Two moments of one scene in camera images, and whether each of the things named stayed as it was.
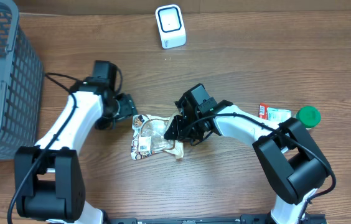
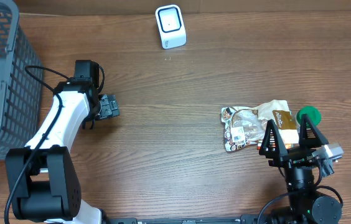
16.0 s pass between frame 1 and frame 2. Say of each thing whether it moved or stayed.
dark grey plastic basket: stayed
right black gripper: moved
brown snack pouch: moved
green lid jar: stayed
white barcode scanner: stayed
